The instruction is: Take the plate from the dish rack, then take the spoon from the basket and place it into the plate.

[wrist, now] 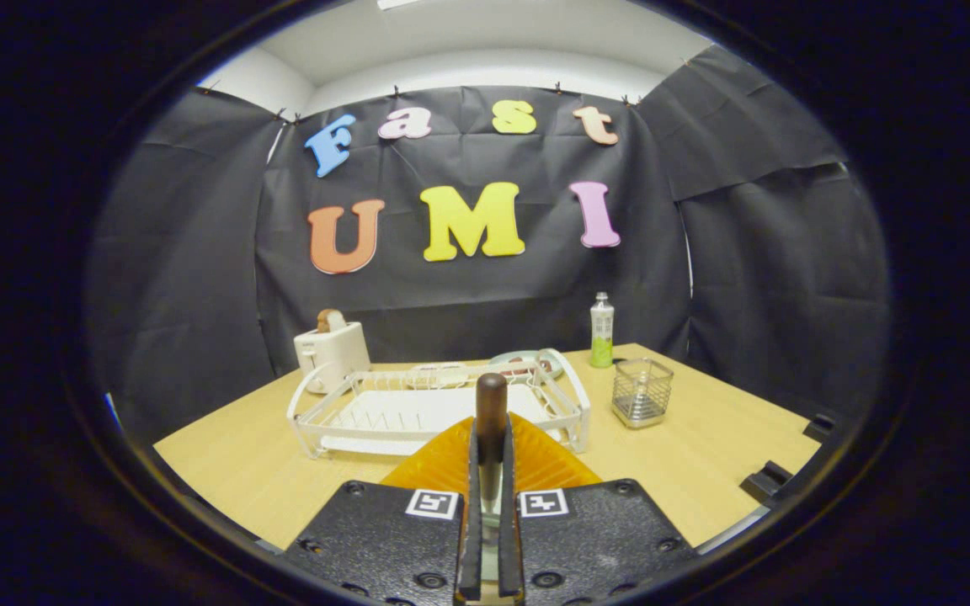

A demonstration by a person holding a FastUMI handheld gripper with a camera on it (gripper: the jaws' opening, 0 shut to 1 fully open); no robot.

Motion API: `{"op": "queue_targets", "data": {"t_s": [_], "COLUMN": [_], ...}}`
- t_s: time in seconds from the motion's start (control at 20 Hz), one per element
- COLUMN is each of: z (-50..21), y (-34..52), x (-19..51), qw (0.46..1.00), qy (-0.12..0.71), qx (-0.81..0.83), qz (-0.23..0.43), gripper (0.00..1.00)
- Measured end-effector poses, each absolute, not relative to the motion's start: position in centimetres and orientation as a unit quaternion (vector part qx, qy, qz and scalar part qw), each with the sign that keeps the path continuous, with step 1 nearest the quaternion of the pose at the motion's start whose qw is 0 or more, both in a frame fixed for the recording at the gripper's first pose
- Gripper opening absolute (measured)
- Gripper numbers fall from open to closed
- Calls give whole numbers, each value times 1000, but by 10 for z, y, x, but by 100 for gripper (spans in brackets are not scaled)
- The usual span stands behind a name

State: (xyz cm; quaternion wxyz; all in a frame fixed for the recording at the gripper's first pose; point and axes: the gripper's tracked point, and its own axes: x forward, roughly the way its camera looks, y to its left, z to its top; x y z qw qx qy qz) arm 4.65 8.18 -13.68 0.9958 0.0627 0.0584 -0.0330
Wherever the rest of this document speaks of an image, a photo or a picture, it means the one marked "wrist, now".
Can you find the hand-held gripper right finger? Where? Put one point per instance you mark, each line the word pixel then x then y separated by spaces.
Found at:
pixel 510 547

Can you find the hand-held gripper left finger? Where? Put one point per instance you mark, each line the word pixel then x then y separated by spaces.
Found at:
pixel 470 547

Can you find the small teal plate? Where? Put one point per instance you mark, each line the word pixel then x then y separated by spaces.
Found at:
pixel 506 358

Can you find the white seasoning tray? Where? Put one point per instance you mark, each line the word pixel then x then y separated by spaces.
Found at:
pixel 439 370

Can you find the white green bottle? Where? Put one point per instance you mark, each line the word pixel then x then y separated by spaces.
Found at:
pixel 602 337

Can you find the white toaster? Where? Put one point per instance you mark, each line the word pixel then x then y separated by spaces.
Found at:
pixel 333 353

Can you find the black backdrop cloth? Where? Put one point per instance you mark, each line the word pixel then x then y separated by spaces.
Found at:
pixel 468 303

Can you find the black table clamp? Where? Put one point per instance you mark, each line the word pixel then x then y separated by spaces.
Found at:
pixel 819 427
pixel 764 484

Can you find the brown bread slice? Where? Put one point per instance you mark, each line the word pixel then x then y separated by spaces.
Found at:
pixel 331 320

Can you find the ceiling light panel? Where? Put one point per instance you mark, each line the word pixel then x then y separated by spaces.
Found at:
pixel 397 3

